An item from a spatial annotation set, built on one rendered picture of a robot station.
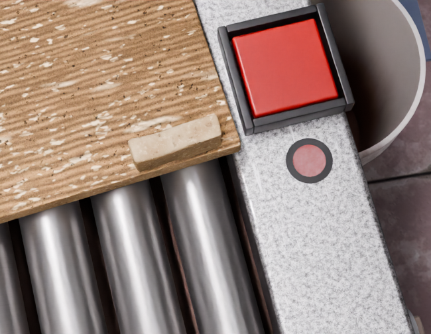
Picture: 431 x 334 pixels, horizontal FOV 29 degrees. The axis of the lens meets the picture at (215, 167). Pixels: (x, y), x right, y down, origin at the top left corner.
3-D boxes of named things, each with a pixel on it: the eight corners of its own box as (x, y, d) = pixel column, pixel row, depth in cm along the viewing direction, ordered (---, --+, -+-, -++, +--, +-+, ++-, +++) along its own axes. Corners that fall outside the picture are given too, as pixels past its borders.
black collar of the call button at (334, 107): (320, 12, 59) (323, 1, 57) (351, 111, 57) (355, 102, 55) (216, 36, 58) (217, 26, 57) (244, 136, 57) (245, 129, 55)
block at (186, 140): (215, 124, 55) (216, 111, 52) (224, 149, 54) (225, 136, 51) (129, 150, 54) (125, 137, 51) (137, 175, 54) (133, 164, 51)
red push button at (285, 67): (312, 24, 59) (315, 16, 57) (337, 103, 57) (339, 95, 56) (230, 44, 58) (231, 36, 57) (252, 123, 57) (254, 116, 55)
